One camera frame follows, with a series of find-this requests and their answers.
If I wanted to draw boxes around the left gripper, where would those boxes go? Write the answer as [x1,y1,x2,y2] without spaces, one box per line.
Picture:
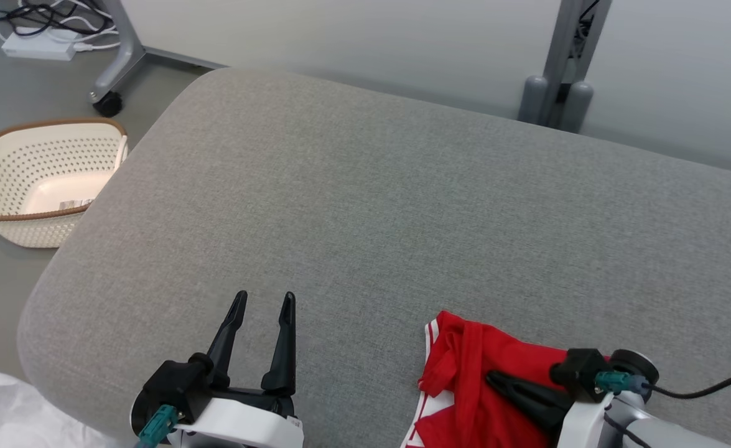
[172,290,305,448]

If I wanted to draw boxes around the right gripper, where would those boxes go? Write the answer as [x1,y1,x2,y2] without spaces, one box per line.
[485,370,615,448]

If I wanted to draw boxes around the red shorts with white stripes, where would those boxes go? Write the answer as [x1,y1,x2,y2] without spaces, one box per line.
[417,309,612,408]

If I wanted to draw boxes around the cream perforated laundry basket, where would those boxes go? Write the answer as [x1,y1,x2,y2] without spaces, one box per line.
[0,118,130,250]

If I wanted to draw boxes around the grey stand leg with caster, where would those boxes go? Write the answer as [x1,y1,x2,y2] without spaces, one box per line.
[88,0,230,118]

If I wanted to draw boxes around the right camera cable teal plug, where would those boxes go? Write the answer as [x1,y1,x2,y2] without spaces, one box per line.
[594,362,731,401]

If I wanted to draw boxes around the grey metal post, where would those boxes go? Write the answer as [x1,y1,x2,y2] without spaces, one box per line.
[517,0,613,135]

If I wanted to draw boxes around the white power strip with cables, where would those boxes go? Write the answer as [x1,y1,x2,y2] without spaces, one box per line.
[0,0,121,54]

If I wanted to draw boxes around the black floor cable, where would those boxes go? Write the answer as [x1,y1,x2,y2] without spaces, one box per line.
[0,0,114,39]

